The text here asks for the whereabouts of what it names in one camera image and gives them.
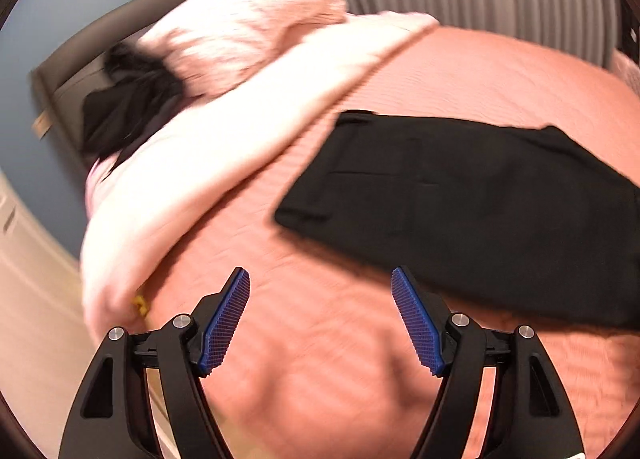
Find black garment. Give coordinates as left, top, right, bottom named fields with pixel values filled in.
left=81, top=44, right=187, bottom=160

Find pink bedspread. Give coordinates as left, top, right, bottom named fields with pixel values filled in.
left=85, top=28, right=640, bottom=459

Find black pants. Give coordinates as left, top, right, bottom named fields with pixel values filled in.
left=274, top=110, right=640, bottom=328

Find dark headboard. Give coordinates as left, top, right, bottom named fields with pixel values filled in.
left=31, top=0, right=277, bottom=172

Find pink knitted pillow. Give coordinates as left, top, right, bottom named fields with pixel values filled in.
left=137, top=0, right=349, bottom=100

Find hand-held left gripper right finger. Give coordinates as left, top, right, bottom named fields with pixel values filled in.
left=391, top=266, right=585, bottom=459

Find light pink blanket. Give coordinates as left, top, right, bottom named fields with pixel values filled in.
left=80, top=12, right=441, bottom=335

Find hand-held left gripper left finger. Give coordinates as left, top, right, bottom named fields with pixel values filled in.
left=58, top=267, right=251, bottom=459

